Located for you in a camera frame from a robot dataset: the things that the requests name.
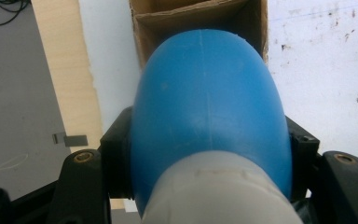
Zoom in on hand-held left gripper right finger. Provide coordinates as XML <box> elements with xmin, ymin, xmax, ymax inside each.
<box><xmin>284</xmin><ymin>116</ymin><xmax>321</xmax><ymax>201</ymax></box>

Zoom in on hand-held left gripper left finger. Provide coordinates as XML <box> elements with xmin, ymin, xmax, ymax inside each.
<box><xmin>100</xmin><ymin>106</ymin><xmax>135</xmax><ymax>201</ymax></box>

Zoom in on blue bottle with white cap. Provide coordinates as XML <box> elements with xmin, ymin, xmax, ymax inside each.
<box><xmin>130</xmin><ymin>28</ymin><xmax>304</xmax><ymax>224</ymax></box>

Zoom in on bundle of black floor cables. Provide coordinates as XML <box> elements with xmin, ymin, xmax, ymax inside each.
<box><xmin>0</xmin><ymin>0</ymin><xmax>32</xmax><ymax>27</ymax></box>

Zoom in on cardboard box blue side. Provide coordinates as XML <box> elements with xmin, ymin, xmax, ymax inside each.
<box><xmin>128</xmin><ymin>0</ymin><xmax>269</xmax><ymax>69</ymax></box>

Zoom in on grey tape strip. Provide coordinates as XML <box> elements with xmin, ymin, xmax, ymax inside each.
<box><xmin>51</xmin><ymin>132</ymin><xmax>89</xmax><ymax>148</ymax></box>

